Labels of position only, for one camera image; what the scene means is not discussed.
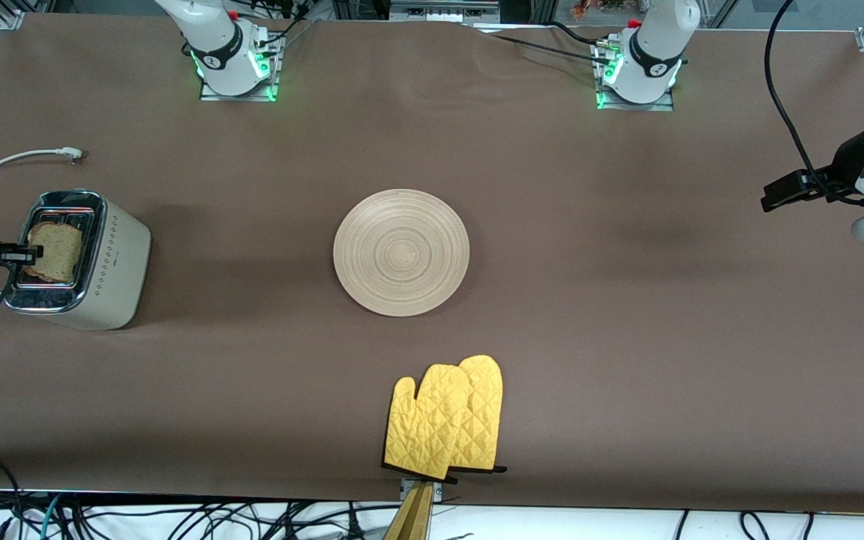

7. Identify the slice of brown bread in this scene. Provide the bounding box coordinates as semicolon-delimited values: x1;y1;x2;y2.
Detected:
25;222;85;284

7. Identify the round wooden plate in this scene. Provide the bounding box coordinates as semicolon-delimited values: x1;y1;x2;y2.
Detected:
333;188;471;317

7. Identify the cream and chrome toaster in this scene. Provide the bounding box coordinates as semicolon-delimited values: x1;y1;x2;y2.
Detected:
3;189;153;332

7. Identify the brown table cover sheet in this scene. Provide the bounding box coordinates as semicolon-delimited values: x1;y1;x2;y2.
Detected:
0;11;864;515

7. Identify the yellow quilted oven mitt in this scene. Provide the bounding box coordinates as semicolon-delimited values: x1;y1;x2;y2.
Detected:
447;355;509;475
382;364;473;482

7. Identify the grey device behind table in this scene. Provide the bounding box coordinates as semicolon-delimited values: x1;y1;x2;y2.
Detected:
388;0;501;24

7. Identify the wooden beam under table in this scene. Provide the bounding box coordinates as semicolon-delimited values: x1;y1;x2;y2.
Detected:
382;484;435;540

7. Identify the white toaster power cable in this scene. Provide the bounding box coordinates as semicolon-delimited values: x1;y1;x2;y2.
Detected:
0;146;85;296

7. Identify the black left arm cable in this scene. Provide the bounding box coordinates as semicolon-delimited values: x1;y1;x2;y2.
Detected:
765;0;864;209

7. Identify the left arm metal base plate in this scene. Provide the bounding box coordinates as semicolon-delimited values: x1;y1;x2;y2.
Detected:
595;37;676;113

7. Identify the teal cable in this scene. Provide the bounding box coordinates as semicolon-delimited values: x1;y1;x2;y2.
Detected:
39;493;67;540

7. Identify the black cable at base plate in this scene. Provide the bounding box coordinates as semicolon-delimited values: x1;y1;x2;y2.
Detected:
477;21;617;67

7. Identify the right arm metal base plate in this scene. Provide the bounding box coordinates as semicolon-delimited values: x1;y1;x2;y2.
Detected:
199;31;284;103

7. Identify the small metal bracket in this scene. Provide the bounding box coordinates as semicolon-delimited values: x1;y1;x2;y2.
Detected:
399;477;445;504

